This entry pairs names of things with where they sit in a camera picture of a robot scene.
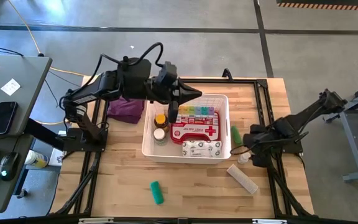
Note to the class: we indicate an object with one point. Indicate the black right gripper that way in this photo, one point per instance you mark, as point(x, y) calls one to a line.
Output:
point(263, 135)

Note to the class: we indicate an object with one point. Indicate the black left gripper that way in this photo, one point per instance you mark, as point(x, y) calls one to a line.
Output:
point(163, 90)

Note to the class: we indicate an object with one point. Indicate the small white pill bottle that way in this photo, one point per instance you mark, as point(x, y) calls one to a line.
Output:
point(243, 158)

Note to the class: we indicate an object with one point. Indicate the rainbow weekly pill organizer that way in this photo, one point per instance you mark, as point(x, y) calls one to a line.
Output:
point(194, 110)

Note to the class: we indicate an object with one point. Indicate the bright green bandage roll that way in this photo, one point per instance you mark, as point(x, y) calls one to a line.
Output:
point(236, 135)

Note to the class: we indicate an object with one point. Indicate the amber bottle with yellow lid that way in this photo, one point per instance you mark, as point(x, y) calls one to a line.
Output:
point(161, 121)

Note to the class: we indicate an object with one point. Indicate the red first aid kit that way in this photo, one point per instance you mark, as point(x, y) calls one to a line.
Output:
point(194, 130)

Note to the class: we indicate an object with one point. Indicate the clear bottle with white lid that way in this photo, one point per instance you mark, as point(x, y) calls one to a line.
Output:
point(159, 137)

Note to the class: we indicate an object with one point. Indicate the white perforated plastic basket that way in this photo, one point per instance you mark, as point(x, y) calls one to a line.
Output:
point(166, 157)

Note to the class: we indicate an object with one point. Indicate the teal bandage roll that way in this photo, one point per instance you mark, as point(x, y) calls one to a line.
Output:
point(157, 193)

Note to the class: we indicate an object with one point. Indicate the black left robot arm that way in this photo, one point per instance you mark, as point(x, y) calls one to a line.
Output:
point(89, 93)

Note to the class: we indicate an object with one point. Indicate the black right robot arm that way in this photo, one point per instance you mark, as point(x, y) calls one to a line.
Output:
point(306, 116)

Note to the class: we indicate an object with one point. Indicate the beige gauze roll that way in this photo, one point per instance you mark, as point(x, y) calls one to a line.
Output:
point(242, 179)

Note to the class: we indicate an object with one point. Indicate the purple folded cloth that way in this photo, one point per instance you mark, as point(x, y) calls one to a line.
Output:
point(126, 109)

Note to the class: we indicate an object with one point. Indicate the white printed sheet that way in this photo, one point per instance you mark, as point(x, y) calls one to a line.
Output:
point(56, 157)

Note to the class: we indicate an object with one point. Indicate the black desk foot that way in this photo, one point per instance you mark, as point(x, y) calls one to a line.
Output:
point(42, 133)

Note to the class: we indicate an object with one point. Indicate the white can with yellow label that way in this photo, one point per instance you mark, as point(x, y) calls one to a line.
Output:
point(36, 159)

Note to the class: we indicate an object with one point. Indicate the black mat with hazard stripe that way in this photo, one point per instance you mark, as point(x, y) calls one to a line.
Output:
point(328, 2)

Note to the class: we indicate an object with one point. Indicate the grey office desk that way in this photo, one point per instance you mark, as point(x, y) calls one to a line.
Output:
point(11, 118)

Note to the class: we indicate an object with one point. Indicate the white paper note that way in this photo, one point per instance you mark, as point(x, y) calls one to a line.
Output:
point(10, 87)

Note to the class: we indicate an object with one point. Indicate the black smartphone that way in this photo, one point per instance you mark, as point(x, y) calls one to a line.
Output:
point(2, 118)

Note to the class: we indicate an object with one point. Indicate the black computer mouse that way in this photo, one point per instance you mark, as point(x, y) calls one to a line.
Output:
point(8, 166)

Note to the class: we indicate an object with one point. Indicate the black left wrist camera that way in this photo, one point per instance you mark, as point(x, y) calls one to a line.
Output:
point(168, 71)

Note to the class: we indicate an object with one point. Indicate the black arched bracket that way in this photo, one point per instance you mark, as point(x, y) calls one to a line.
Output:
point(227, 74)

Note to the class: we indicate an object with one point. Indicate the black aluminium table frame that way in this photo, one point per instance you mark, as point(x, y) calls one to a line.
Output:
point(244, 81)

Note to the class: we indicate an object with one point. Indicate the silver metal bracket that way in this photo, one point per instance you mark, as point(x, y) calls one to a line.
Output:
point(96, 221)
point(269, 221)

